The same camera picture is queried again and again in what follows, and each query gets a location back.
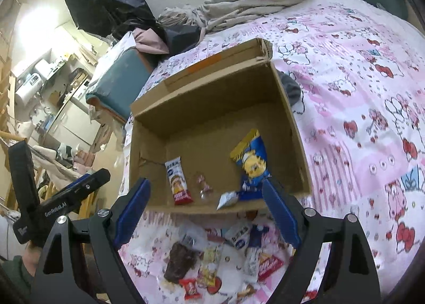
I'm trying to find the white red milk candy bar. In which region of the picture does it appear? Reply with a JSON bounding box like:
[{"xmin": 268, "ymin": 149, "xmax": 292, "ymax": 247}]
[{"xmin": 165, "ymin": 157, "xmax": 193, "ymax": 205}]

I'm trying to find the blue yellow cartoon snack bag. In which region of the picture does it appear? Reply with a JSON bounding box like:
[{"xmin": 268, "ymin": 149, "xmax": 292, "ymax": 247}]
[{"xmin": 230, "ymin": 129, "xmax": 271, "ymax": 201}]

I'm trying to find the dark brown clear snack pouch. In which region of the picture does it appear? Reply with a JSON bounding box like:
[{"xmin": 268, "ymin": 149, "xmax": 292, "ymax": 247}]
[{"xmin": 164, "ymin": 242, "xmax": 199, "ymax": 284}]

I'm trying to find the person left hand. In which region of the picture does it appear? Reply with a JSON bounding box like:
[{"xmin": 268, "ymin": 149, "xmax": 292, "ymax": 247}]
[{"xmin": 22, "ymin": 242, "xmax": 43, "ymax": 277}]

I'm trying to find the white blue snack packet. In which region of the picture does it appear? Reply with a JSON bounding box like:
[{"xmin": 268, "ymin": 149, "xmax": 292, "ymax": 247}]
[{"xmin": 224, "ymin": 221, "xmax": 264, "ymax": 251}]

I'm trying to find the small silver snack sachet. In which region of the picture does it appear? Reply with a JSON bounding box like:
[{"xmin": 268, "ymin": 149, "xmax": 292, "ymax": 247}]
[{"xmin": 217, "ymin": 191, "xmax": 239, "ymax": 210}]

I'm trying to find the small clear candy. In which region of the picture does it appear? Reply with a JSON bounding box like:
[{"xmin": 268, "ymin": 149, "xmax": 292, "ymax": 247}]
[{"xmin": 194, "ymin": 172, "xmax": 214, "ymax": 201}]

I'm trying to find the small red candy packet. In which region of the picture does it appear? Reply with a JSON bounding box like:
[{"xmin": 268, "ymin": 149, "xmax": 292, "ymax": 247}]
[{"xmin": 179, "ymin": 278, "xmax": 202, "ymax": 300}]

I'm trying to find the brown cardboard box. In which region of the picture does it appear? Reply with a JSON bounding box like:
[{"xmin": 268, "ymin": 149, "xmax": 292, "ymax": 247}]
[{"xmin": 130, "ymin": 39, "xmax": 312, "ymax": 214}]

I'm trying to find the teal cushion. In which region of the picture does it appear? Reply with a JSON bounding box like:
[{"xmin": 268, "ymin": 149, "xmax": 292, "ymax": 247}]
[{"xmin": 86, "ymin": 48, "xmax": 161, "ymax": 123}]

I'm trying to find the white washing machine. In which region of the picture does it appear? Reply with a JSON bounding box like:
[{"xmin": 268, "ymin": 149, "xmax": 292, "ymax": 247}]
[{"xmin": 15, "ymin": 73, "xmax": 44, "ymax": 107}]

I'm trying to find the black clothing pile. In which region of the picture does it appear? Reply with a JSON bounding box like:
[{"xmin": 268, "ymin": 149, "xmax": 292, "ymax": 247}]
[{"xmin": 65, "ymin": 0, "xmax": 202, "ymax": 55}]

